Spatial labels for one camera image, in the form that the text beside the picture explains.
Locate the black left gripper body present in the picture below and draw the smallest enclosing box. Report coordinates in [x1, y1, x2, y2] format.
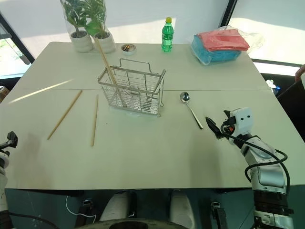
[6, 130, 19, 149]

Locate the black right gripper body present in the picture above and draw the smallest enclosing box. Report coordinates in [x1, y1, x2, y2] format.
[220, 115, 236, 140]

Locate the silver metal spoon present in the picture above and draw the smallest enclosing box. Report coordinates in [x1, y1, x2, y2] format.
[180, 91, 204, 130]

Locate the long wooden chopstick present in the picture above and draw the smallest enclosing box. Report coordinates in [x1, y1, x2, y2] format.
[90, 94, 99, 147]
[94, 37, 126, 107]
[47, 90, 83, 141]

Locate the blue cloth stack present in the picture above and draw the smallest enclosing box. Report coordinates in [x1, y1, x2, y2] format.
[191, 34, 243, 63]

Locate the pink cloth stack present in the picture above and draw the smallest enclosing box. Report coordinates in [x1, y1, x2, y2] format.
[197, 29, 250, 52]

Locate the clear plastic bag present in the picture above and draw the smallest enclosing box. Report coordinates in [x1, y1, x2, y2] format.
[190, 25, 265, 66]

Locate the white robot leg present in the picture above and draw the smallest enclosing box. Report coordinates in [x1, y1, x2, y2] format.
[99, 190, 134, 222]
[169, 189, 195, 229]

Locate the green plastic soda bottle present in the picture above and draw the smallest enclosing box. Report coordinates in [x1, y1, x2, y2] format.
[161, 17, 174, 53]

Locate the small white dish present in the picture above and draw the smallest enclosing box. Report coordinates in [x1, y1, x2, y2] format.
[121, 43, 137, 55]

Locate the potted plant ribbed white pot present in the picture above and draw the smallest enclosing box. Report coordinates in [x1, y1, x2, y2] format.
[62, 0, 94, 53]
[83, 0, 117, 54]

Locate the dark rounded shape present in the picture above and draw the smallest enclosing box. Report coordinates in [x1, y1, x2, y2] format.
[80, 219, 191, 229]

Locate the clear plastic plant wrap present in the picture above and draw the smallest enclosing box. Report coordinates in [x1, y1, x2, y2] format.
[60, 0, 112, 52]

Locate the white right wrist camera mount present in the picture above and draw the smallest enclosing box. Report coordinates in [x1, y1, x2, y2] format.
[229, 107, 253, 135]

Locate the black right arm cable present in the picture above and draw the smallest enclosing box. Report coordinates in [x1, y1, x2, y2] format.
[220, 124, 291, 198]

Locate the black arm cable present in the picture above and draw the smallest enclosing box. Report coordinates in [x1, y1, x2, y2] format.
[0, 211, 54, 229]
[220, 124, 291, 198]

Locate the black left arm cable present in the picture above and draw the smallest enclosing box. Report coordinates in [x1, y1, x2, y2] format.
[0, 211, 54, 229]

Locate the silver wire cutlery basket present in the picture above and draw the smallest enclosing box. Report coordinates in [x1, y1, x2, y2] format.
[97, 58, 166, 118]

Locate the thin white cable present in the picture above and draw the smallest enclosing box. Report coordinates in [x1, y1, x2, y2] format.
[65, 195, 97, 221]

